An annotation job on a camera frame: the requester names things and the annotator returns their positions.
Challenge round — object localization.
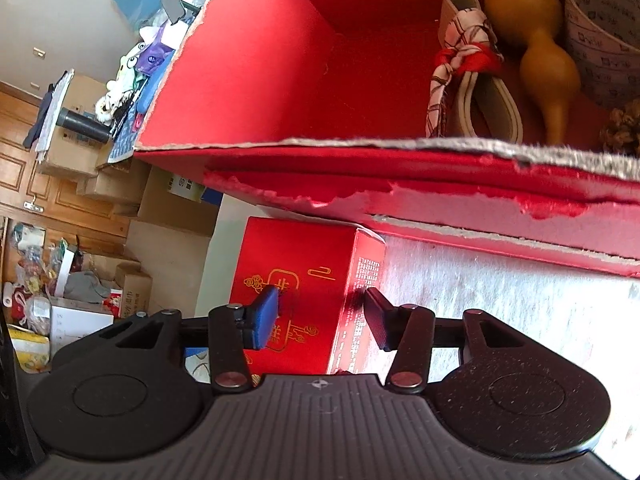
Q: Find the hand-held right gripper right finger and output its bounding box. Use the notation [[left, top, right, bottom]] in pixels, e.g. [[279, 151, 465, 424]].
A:
[[364, 287, 531, 394]]

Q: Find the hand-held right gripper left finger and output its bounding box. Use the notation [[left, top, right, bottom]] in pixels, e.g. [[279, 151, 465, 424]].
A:
[[107, 285, 281, 394]]

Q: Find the small red printed box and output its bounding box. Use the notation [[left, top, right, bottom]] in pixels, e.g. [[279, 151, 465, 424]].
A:
[[230, 216, 387, 377]]

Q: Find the beige slipper with plaid cloth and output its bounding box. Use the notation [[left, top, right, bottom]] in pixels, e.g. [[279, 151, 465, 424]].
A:
[[437, 0, 524, 144]]

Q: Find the large red cardboard box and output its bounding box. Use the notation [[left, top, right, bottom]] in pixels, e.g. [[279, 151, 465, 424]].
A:
[[132, 0, 640, 281]]

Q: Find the brown gourd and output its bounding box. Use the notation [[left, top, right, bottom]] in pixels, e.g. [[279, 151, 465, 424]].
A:
[[484, 0, 582, 146]]

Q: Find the plaid cloth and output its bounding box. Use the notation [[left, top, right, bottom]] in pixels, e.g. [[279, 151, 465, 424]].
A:
[[425, 7, 501, 139]]

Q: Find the brown pine cone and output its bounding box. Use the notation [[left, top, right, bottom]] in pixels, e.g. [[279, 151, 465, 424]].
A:
[[599, 100, 640, 154]]

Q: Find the white fuzzy blanket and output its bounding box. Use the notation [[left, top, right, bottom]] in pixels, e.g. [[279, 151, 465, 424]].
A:
[[330, 232, 640, 461]]

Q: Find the grey cloth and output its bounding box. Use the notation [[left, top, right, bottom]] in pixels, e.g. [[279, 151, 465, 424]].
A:
[[64, 270, 112, 304]]

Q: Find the white box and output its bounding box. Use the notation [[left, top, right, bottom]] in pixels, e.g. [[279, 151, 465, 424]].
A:
[[49, 297, 115, 357]]

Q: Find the blue patterned cloth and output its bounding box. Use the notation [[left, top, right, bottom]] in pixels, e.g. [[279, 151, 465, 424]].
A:
[[106, 107, 147, 166]]

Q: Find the yellow bag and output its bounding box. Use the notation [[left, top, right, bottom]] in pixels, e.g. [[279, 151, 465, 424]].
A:
[[7, 326, 52, 374]]

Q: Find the pile of plastic bags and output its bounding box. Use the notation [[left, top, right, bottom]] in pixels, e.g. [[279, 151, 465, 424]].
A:
[[0, 220, 68, 337]]

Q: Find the dark grey cylinder flask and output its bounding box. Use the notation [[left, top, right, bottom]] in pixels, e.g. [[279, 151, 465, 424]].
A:
[[56, 108, 114, 144]]

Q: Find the pile of plush toys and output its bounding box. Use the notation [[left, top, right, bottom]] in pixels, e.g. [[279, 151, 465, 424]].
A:
[[95, 25, 176, 126]]

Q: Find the wooden door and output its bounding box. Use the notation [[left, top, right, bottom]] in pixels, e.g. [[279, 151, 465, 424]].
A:
[[0, 80, 132, 242]]

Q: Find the hanging dark clothing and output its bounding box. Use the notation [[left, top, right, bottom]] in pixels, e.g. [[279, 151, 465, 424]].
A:
[[22, 69, 76, 154]]

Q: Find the black phone on stand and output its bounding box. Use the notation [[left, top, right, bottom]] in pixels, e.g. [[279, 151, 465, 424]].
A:
[[161, 0, 202, 27]]

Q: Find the printed tape roll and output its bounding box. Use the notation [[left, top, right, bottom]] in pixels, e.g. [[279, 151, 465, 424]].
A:
[[565, 0, 640, 111]]

